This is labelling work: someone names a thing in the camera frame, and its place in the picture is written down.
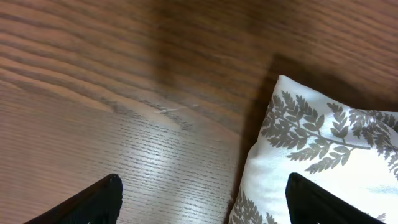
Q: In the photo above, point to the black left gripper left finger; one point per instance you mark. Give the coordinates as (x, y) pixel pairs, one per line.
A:
(99, 203)

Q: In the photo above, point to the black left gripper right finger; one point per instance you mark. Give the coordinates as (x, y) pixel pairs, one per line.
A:
(308, 203)

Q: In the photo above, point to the white fern print dress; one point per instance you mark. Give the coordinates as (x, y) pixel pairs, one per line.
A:
(351, 153)

